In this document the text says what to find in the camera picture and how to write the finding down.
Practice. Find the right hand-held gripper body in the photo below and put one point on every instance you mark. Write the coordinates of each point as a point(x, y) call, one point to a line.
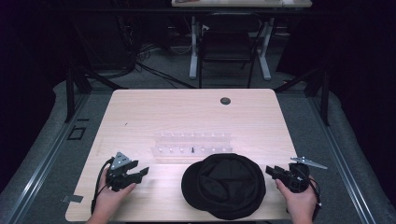
point(297, 179)

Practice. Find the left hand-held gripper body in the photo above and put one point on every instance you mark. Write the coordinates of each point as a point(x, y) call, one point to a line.
point(120, 177)

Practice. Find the person's left hand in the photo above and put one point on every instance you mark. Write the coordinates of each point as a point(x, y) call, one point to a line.
point(109, 197)

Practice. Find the person's right hand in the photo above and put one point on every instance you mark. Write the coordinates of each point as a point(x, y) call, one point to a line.
point(297, 203)

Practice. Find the black cloth hat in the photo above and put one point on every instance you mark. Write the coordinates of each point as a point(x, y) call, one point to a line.
point(224, 185)

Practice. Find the grey tape strip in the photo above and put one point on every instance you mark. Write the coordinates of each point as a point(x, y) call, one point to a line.
point(72, 198)

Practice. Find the clear acrylic peg rack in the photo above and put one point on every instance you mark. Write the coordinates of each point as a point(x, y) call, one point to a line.
point(193, 144)

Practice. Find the black tape square outline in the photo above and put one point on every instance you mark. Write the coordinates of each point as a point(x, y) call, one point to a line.
point(76, 133)

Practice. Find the dark round table grommet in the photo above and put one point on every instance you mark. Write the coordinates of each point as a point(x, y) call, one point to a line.
point(225, 100)

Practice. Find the black metal stand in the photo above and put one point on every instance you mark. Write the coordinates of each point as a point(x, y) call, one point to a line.
point(322, 93)
point(73, 93)

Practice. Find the black chair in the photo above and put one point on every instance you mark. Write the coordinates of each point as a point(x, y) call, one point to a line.
point(227, 43)

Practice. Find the white-legged wooden desk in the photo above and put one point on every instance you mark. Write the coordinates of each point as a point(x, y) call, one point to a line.
point(243, 3)

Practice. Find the aluminium floor rail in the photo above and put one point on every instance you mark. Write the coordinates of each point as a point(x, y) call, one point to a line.
point(40, 158)
point(342, 161)

